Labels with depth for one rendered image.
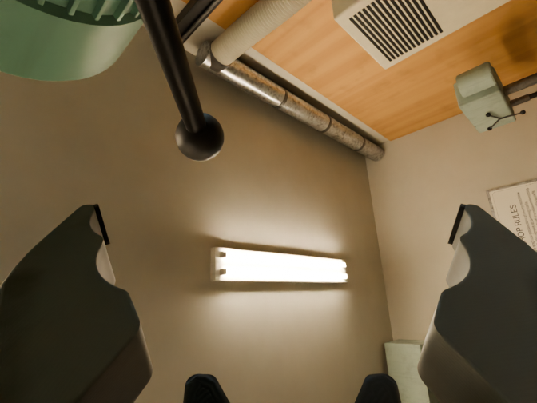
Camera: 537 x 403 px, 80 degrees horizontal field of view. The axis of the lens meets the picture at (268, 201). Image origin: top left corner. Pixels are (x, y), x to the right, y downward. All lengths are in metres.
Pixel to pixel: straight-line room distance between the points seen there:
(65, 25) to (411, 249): 3.16
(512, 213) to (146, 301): 2.64
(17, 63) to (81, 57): 0.04
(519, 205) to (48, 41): 3.03
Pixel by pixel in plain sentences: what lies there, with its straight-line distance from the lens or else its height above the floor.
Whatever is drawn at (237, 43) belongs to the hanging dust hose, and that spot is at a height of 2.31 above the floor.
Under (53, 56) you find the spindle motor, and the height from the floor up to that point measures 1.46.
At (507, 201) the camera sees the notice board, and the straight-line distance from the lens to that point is 3.11.
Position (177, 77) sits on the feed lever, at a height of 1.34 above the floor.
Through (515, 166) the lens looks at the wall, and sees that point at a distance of 3.18.
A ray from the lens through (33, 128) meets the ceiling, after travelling 1.66.
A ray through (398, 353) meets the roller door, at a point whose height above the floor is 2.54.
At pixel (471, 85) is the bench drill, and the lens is 2.27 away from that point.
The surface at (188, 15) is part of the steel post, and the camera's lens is 2.00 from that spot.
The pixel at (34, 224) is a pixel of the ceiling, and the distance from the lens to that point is 1.54.
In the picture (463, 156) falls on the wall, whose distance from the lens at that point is 3.29.
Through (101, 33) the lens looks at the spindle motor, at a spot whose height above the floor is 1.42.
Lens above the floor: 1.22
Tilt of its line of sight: 42 degrees up
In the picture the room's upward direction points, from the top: 110 degrees counter-clockwise
